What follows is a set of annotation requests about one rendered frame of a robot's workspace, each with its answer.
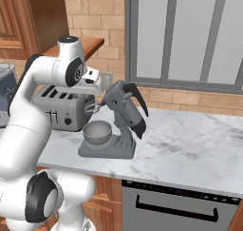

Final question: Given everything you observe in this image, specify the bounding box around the grey stand mixer base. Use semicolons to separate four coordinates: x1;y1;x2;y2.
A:
78;109;138;161

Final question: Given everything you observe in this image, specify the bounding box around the wooden shelf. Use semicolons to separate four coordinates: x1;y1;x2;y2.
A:
42;36;105;61

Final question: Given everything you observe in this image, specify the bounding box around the grey framed window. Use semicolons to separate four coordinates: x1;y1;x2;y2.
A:
124;0;243;95

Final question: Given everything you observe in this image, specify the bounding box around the silver four-slot toaster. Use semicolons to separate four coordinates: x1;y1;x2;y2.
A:
31;84;97;133

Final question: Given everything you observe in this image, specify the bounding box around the silver wire whisk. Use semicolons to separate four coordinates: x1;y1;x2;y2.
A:
83;100;103;116

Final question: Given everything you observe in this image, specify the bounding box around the grey dishwasher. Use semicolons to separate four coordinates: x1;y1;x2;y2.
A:
121;179;242;231

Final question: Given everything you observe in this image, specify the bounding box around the wooden wall cupboard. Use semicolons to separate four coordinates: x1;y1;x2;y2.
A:
0;0;70;61

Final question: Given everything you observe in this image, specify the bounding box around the grey mixer bowl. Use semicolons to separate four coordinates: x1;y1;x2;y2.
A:
82;120;113;146

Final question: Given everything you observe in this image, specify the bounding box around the blue grey coffee machine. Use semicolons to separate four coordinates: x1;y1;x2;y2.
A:
0;63;19;128

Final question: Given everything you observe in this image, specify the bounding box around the wooden base cupboard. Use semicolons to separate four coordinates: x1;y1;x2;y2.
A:
227;199;243;231
81;173;123;231

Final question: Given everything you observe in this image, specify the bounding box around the clear glass cup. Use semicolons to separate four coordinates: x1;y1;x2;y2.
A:
101;71;115;88

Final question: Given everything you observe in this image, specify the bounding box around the black dishwasher handle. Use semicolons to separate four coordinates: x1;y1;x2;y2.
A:
135;194;219;223

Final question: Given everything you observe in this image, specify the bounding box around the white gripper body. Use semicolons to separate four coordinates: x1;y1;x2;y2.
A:
75;75;104;96

